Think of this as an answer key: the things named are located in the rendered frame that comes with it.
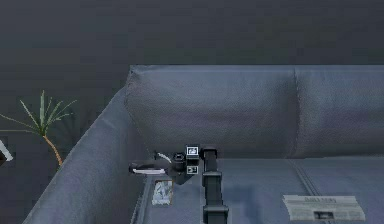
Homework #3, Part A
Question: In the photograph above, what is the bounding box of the grey folded newspaper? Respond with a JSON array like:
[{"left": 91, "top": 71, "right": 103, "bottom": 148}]
[{"left": 282, "top": 194, "right": 367, "bottom": 222}]

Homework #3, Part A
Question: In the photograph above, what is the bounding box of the green house plant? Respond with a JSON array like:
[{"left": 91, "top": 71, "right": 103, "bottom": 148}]
[{"left": 0, "top": 89, "right": 78, "bottom": 167}]

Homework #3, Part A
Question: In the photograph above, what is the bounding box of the small framed picture book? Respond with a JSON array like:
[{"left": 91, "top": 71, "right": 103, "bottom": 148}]
[{"left": 151, "top": 179, "right": 175, "bottom": 206}]

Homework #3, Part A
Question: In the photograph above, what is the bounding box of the grey blue sofa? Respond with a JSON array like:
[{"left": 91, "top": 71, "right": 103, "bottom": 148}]
[{"left": 22, "top": 64, "right": 384, "bottom": 224}]

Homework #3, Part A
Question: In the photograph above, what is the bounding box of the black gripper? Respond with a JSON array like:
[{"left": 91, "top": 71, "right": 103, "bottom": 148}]
[{"left": 128, "top": 151, "right": 195, "bottom": 186}]

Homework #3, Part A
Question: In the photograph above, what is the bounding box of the white dark angled object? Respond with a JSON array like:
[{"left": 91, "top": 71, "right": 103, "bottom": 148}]
[{"left": 0, "top": 139, "right": 14, "bottom": 167}]

